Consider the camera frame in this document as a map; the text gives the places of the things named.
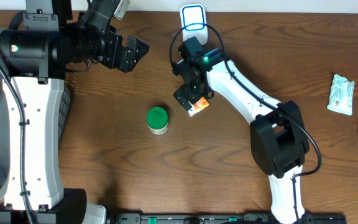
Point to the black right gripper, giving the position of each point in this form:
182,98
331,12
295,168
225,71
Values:
185,89

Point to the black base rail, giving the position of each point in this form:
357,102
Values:
253,218

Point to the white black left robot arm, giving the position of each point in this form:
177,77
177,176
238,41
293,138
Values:
33,66

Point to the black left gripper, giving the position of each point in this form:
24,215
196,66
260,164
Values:
117,50

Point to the green lid white jar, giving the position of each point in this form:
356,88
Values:
157,120

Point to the teal white snack packet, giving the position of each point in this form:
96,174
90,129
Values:
341,95

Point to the small orange snack box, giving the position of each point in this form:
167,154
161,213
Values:
197,107

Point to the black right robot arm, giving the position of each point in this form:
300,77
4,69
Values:
279,141

